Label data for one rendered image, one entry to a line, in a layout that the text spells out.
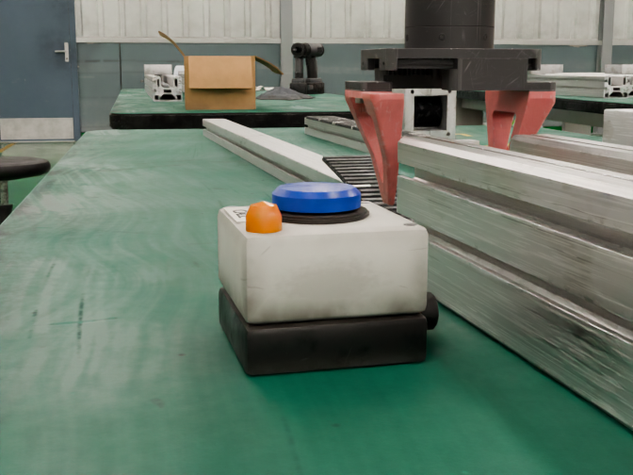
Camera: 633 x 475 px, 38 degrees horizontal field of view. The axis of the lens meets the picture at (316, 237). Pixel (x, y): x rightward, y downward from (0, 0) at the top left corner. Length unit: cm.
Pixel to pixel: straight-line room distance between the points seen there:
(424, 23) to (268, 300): 26
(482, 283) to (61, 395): 20
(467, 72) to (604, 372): 27
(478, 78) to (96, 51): 1094
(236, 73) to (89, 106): 889
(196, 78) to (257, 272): 227
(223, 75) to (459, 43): 208
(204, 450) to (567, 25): 1240
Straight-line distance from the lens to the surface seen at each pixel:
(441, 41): 58
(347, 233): 38
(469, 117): 516
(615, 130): 70
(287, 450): 32
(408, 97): 154
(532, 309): 40
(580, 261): 36
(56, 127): 1151
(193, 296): 52
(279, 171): 103
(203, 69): 264
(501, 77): 59
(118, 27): 1147
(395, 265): 39
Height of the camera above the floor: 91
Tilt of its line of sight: 11 degrees down
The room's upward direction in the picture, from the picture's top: straight up
